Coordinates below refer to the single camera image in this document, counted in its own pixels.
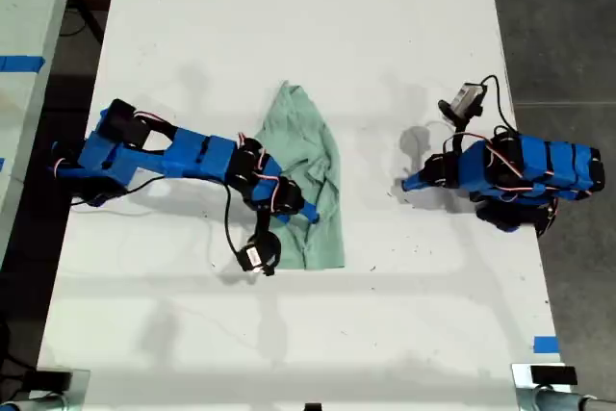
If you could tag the short black camera stalk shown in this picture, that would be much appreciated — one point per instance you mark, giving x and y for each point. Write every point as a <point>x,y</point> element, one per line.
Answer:
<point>456,129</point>
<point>265,233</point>

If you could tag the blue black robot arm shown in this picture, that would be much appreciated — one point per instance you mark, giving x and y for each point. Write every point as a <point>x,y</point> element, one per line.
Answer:
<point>192,156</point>
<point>553,165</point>

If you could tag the pale green t-shirt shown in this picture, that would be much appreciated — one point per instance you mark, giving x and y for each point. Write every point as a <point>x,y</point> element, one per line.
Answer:
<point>317,151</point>

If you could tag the short blue tape strip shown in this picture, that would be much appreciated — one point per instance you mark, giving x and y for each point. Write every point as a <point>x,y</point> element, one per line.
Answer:
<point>546,344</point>

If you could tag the metal table bracket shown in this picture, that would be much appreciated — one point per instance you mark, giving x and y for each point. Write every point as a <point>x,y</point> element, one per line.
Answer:
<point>521,377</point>
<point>81,384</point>

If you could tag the pale side table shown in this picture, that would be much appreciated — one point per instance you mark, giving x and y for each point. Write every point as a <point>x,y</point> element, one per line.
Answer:
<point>29,7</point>

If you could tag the grey metal pipe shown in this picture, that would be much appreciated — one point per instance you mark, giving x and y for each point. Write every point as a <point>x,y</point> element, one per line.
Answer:
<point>568,401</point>
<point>29,403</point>

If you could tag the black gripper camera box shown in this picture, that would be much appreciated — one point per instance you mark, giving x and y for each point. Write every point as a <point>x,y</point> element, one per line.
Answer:
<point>254,257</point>
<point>466,97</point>

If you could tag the long blue tape strip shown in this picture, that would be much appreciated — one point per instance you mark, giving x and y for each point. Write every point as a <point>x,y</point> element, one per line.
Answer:
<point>21,63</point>

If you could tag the small black box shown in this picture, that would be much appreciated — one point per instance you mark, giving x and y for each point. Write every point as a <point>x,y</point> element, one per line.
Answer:
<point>50,379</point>
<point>553,375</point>

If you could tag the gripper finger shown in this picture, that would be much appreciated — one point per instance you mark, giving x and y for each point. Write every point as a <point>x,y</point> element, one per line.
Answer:
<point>417,179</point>
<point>309,213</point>
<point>280,219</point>
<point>417,186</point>

